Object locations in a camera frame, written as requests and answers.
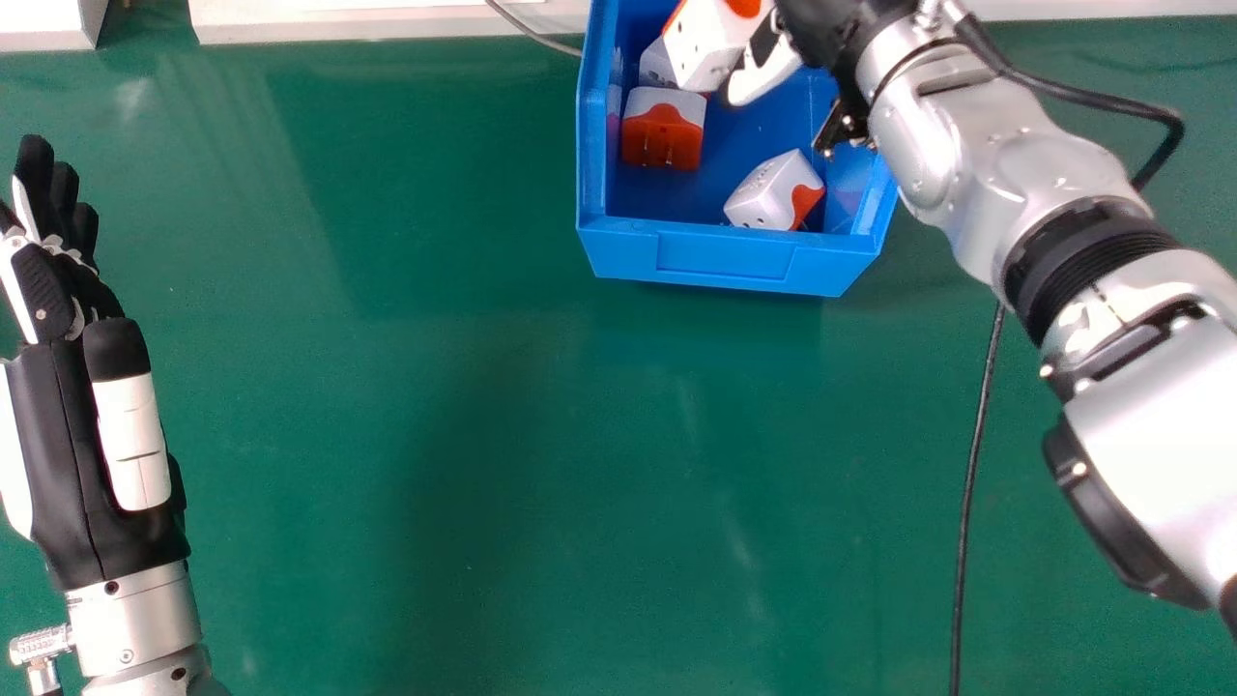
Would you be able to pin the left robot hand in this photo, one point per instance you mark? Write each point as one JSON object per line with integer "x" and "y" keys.
{"x": 68, "y": 454}

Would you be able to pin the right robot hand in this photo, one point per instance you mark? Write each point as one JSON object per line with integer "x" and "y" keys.
{"x": 831, "y": 27}

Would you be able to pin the white-and-orange plug adapter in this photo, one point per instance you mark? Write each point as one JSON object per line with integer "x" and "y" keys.
{"x": 653, "y": 68}
{"x": 769, "y": 195}
{"x": 663, "y": 130}
{"x": 704, "y": 43}

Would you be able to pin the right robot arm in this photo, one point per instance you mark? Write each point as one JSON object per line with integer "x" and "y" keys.
{"x": 1024, "y": 184}

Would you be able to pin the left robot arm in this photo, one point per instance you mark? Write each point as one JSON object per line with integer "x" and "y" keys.
{"x": 135, "y": 623}

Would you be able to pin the blue plastic bin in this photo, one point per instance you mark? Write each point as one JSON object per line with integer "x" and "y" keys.
{"x": 720, "y": 259}

